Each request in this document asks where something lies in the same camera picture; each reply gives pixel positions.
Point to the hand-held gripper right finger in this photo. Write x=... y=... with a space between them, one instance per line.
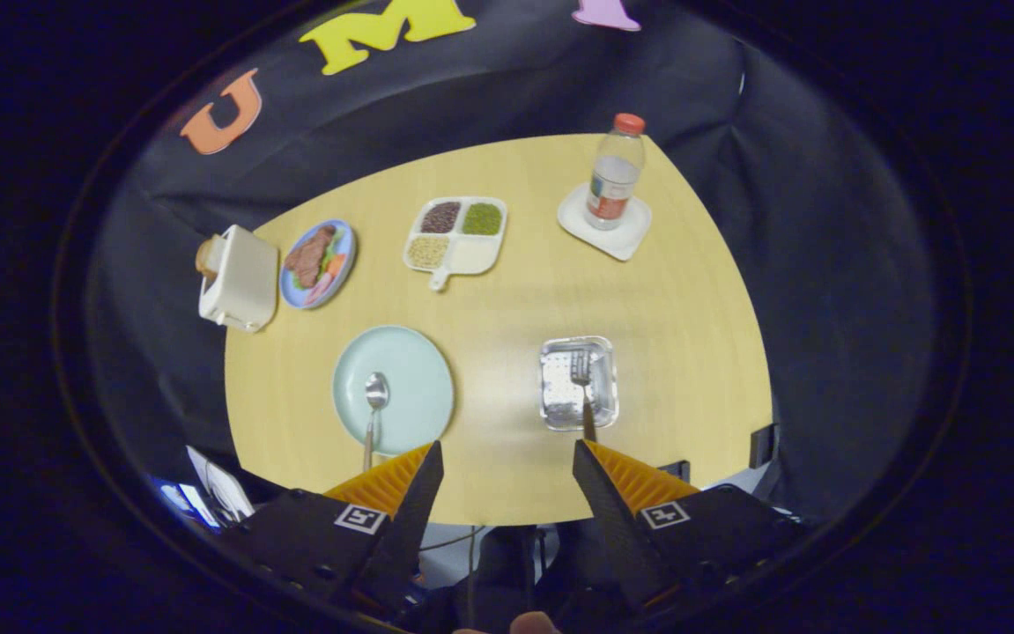
x=612 y=528

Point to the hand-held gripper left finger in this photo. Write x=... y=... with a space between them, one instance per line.
x=410 y=528

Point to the black table clamp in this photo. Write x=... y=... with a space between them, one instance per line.
x=676 y=469
x=762 y=445

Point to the pale green plate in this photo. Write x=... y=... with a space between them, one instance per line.
x=414 y=387

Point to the metal perforated tray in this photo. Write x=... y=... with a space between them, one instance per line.
x=559 y=387

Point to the white paper sheet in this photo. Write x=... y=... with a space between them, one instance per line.
x=225 y=484

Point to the laptop with lit screen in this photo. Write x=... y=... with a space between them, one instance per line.
x=185 y=504

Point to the yellow soybeans pile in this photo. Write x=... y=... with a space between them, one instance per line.
x=427 y=252

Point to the white divided dish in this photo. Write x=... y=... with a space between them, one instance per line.
x=476 y=255

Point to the white square coaster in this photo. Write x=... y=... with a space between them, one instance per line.
x=625 y=239

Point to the brown meat slice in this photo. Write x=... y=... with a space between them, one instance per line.
x=306 y=257

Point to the blue plate with food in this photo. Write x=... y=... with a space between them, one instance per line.
x=344 y=236

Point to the white toaster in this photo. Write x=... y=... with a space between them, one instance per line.
x=242 y=277

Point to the dark red beans pile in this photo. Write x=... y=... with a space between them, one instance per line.
x=440 y=217

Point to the green beans pile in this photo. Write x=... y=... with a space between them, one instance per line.
x=482 y=218

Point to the toast bread slice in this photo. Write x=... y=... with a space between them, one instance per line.
x=204 y=258

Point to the clear water bottle red cap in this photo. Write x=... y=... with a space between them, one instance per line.
x=612 y=185

